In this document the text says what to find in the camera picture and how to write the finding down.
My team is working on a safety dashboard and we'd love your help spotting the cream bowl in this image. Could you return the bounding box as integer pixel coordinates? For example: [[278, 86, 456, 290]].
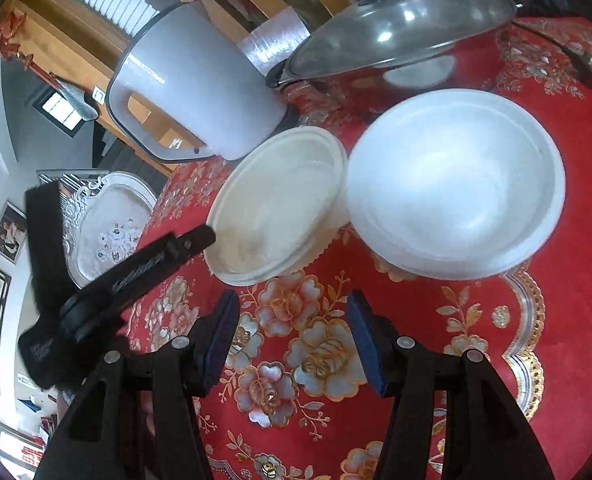
[[205, 126, 351, 288]]

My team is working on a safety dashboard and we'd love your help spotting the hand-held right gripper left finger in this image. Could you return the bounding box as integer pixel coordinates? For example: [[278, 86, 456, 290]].
[[35, 290, 241, 480]]

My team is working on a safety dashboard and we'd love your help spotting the white ornate chair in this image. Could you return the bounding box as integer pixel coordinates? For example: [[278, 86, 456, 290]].
[[37, 170, 157, 289]]

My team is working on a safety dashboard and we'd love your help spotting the red hanging ornament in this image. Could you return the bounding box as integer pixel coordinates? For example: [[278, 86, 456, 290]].
[[0, 10, 61, 92]]

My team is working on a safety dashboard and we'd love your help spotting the small window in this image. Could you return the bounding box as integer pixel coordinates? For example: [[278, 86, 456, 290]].
[[32, 87, 100, 137]]

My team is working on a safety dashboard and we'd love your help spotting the shiny silver container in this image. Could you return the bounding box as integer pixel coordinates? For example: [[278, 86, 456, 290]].
[[237, 10, 313, 70]]

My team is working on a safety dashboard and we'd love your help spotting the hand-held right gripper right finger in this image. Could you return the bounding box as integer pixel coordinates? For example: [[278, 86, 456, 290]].
[[346, 290, 559, 480]]

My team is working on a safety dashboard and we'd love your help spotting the white electric kettle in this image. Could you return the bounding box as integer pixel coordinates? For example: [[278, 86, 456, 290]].
[[107, 2, 289, 164]]

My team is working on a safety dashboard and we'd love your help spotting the red floral tablecloth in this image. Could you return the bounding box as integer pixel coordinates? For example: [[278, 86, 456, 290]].
[[121, 15, 592, 480]]

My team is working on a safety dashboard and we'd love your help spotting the glass pot lid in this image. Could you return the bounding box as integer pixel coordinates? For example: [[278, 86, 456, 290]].
[[267, 0, 519, 86]]

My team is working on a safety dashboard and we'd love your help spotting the black power cord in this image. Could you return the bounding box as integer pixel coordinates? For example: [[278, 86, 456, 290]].
[[518, 22, 592, 90]]

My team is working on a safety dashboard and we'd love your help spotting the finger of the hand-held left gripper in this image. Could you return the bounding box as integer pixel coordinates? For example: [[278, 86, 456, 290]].
[[103, 225, 217, 301]]

